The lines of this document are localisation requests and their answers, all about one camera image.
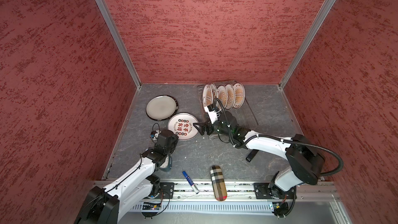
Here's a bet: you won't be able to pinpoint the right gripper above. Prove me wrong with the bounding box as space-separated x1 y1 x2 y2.
193 114 232 138

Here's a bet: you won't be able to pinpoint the white plate red characters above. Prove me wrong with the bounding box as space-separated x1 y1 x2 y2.
167 113 199 141

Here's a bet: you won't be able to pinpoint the dark rimmed cream plate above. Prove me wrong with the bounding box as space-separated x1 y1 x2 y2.
146 95 180 122

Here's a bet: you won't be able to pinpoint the white grey line plate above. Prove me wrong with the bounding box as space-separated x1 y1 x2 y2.
146 95 178 121

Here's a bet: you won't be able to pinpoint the orange sunburst plate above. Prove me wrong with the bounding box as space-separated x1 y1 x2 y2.
202 84 213 108
233 83 246 108
225 84 235 110
217 85 228 109

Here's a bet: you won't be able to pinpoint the orange sunburst plate front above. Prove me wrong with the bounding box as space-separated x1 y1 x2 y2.
202 84 213 108

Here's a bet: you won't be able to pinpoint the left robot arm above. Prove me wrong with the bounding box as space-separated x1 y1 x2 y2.
74 130 178 224

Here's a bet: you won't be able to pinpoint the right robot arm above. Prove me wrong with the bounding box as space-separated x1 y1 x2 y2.
193 112 325 192

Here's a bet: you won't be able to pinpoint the teal alarm clock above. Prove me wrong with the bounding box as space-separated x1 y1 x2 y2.
159 156 172 172

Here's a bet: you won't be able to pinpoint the blue marker pen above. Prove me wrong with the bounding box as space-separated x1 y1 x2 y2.
182 171 200 194

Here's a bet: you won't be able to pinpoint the black usb stick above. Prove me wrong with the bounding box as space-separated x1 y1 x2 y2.
246 149 259 162

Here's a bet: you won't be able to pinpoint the plaid glasses case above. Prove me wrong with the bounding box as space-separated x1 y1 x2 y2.
210 165 228 201

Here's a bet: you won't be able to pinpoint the left corner aluminium profile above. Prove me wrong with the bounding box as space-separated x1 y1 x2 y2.
95 0 142 90

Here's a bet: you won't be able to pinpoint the corner aluminium profile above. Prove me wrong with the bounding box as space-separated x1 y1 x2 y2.
95 0 142 90
279 0 336 90

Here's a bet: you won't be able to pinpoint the right corner aluminium profile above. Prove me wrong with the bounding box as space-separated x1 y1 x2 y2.
279 0 336 90

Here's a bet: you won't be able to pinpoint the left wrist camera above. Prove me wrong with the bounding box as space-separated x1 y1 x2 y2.
150 132 159 143

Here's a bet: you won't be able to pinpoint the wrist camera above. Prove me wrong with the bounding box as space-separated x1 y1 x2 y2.
150 132 159 143
204 104 219 124

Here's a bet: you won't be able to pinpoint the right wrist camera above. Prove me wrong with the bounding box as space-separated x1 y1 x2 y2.
204 104 219 124

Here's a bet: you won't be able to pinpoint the metal wire dish rack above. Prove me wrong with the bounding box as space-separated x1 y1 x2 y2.
197 80 259 129

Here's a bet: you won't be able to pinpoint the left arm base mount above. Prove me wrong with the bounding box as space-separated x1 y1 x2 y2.
148 182 175 199

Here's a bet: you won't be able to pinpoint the white perforated cable duct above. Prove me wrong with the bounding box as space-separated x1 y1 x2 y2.
130 202 274 215

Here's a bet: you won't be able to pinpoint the aluminium front rail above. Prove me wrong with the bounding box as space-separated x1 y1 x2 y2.
93 179 342 202

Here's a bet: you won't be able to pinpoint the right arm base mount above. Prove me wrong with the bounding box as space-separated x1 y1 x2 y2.
253 183 296 200

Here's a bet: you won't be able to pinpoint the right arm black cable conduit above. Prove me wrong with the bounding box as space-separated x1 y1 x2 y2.
212 97 345 218

